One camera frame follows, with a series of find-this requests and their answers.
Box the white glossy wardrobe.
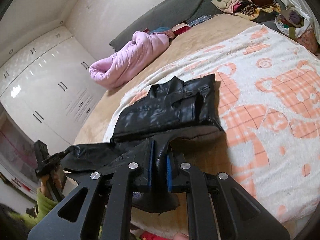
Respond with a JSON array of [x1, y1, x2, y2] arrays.
[[1, 26, 106, 153]]

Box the white orange patterned blanket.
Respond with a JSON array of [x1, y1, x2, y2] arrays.
[[103, 25, 319, 222]]

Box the grey headboard cushion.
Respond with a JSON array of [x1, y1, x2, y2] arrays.
[[110, 0, 222, 52]]

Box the pile of mixed clothes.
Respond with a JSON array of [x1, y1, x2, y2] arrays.
[[212, 0, 285, 23]]

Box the black leather jacket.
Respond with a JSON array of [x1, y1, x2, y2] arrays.
[[61, 74, 223, 213]]

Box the person's left hand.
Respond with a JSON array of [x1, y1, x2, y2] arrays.
[[38, 165, 66, 203]]

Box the bag stuffed with clothes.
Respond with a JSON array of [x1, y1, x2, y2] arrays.
[[275, 9, 318, 54]]

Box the green left sleeve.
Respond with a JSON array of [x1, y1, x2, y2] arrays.
[[4, 188, 60, 233]]

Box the pink puffy quilt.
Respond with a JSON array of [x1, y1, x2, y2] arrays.
[[89, 31, 170, 90]]

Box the folded red blue clothes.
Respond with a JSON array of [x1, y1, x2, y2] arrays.
[[143, 15, 213, 40]]

